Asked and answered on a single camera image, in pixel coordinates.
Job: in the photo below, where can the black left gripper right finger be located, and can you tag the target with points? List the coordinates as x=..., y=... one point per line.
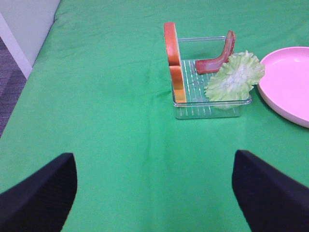
x=270, y=200

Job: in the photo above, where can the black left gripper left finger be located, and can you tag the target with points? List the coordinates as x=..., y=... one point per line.
x=42, y=201

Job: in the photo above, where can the green lettuce leaf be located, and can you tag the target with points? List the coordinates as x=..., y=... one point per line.
x=236, y=78

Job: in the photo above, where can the bread slice bottom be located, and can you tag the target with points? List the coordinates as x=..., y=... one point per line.
x=174, y=61

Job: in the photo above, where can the pink plate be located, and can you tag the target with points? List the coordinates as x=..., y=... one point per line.
x=285, y=85

